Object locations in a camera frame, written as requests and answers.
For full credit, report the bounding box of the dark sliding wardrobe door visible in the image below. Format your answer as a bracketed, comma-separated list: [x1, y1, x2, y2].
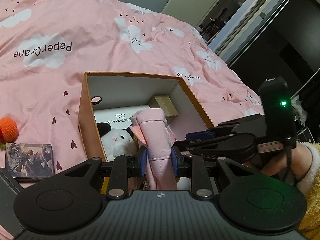
[226, 0, 320, 98]

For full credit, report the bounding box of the long white box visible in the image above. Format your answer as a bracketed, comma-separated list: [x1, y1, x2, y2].
[93, 105, 151, 131]

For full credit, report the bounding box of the picture printed flat box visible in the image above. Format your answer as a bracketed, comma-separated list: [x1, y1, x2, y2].
[5, 142, 56, 182]

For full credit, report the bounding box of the pink printed blanket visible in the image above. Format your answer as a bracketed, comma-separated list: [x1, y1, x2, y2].
[0, 0, 266, 240]

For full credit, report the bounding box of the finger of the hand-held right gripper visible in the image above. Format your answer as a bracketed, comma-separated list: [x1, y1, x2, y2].
[173, 133, 253, 158]
[185, 124, 253, 142]

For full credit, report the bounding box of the orange cardboard box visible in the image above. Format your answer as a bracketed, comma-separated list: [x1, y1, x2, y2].
[78, 71, 216, 180]

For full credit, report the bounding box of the orange crocheted fruit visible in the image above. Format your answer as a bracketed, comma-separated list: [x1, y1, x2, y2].
[0, 117, 19, 151]

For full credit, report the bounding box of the tiger plush toy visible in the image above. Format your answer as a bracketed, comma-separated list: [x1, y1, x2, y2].
[132, 134, 142, 151]

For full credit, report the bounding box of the white panda plush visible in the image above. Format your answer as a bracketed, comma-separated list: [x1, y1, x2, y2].
[97, 122, 138, 162]

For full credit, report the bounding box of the pink plush pouch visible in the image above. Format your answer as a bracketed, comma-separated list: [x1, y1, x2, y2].
[131, 108, 178, 191]

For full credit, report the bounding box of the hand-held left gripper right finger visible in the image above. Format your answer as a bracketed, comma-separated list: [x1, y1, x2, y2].
[171, 146, 253, 198]

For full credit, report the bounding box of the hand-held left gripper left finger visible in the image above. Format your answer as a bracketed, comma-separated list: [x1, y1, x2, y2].
[60, 145, 148, 200]

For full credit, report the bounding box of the small brown cardboard box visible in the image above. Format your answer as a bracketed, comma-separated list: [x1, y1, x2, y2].
[149, 94, 179, 118]

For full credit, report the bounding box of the white door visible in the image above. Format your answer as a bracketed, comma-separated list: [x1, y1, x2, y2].
[161, 0, 238, 28]

